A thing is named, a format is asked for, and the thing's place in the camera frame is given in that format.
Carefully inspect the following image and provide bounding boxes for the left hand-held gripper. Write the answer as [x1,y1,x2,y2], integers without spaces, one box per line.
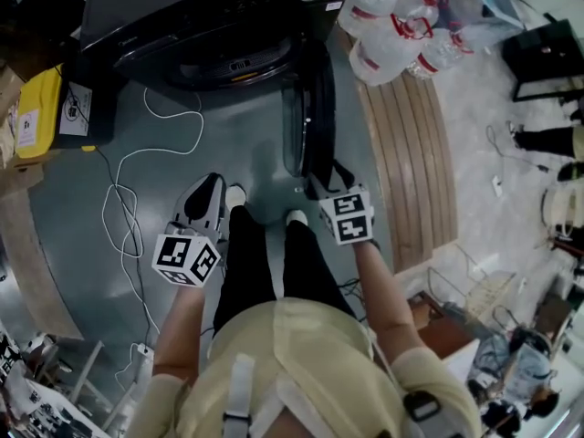
[151,172,229,289]

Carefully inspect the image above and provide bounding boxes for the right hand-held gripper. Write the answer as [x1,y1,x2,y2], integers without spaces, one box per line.
[303,159,377,247]

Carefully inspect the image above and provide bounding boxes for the round black washer door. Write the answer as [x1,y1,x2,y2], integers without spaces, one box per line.
[279,36,339,181]

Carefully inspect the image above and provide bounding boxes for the person's left forearm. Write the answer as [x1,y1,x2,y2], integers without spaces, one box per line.
[152,283,205,379]

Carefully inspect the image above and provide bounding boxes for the person's right forearm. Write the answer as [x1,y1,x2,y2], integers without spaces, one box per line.
[353,239,422,365]

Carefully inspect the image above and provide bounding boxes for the black washing machine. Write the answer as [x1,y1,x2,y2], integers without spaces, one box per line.
[79,0,353,93]

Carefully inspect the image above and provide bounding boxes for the person's left white shoe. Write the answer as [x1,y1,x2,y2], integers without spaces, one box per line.
[225,184,248,208]

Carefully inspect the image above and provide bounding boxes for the person's left leg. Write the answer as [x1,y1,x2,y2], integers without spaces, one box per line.
[213,204,277,333]

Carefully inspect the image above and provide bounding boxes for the person's leg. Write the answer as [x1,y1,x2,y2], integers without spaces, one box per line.
[282,219,358,319]
[213,204,277,333]

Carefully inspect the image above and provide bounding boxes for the wooden slatted platform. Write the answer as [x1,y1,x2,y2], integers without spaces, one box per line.
[354,68,460,274]

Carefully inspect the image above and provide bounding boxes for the person's right leg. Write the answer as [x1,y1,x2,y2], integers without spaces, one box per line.
[282,219,358,319]

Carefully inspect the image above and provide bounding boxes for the clear water jug red label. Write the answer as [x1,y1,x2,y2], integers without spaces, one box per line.
[416,26,476,80]

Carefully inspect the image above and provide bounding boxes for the person's pale yellow shirt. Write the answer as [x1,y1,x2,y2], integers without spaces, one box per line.
[136,295,483,438]

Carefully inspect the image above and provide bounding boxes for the brown wooden table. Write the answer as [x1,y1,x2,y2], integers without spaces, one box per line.
[407,289,481,374]

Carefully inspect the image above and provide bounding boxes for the black bin with yellow lid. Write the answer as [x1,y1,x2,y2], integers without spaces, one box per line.
[15,63,116,160]

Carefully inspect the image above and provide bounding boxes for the grey metal stand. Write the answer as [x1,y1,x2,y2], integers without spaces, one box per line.
[69,339,107,406]

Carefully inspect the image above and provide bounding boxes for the cardboard box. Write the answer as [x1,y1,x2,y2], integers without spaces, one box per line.
[0,61,29,169]

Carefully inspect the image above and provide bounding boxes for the beige round stool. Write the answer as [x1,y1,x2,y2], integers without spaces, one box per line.
[539,183,584,240]

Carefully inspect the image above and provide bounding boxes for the black cabinet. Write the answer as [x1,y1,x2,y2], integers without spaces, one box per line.
[501,11,584,105]

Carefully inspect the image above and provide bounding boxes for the white cluttered table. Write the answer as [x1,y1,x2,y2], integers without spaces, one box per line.
[0,329,111,438]

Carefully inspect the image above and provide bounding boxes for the white cable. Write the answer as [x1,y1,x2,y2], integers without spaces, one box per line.
[101,86,205,338]

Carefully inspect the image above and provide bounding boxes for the thin grey cable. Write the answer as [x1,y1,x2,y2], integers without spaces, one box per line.
[485,123,549,173]

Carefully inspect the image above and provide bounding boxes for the wire frame chair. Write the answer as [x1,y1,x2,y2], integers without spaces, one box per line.
[425,243,520,319]

